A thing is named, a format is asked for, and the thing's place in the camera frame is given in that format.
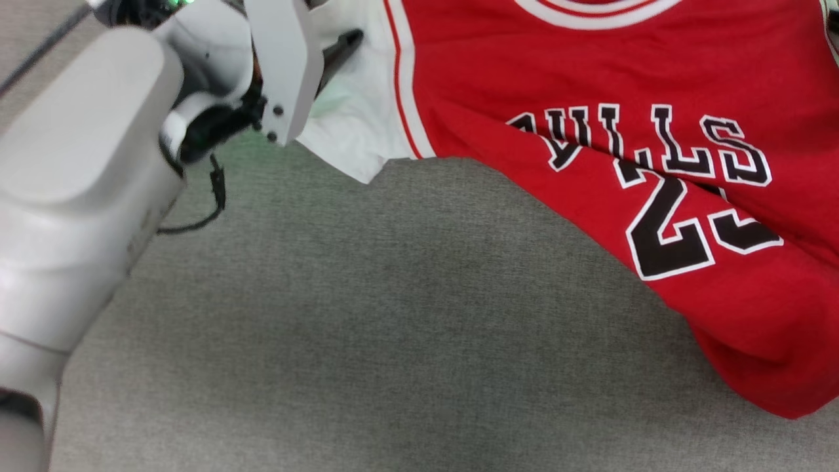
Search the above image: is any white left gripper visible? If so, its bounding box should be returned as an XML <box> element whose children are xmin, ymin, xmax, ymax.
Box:
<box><xmin>246</xmin><ymin>0</ymin><xmax>364</xmax><ymax>146</ymax></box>

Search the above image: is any red and white basketball jersey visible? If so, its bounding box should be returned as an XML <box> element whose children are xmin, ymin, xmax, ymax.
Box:
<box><xmin>296</xmin><ymin>0</ymin><xmax>839</xmax><ymax>420</ymax></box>

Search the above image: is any thin black cable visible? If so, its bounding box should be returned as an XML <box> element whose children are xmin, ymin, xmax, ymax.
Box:
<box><xmin>157</xmin><ymin>154</ymin><xmax>227</xmax><ymax>235</ymax></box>
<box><xmin>0</xmin><ymin>5</ymin><xmax>92</xmax><ymax>94</ymax></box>

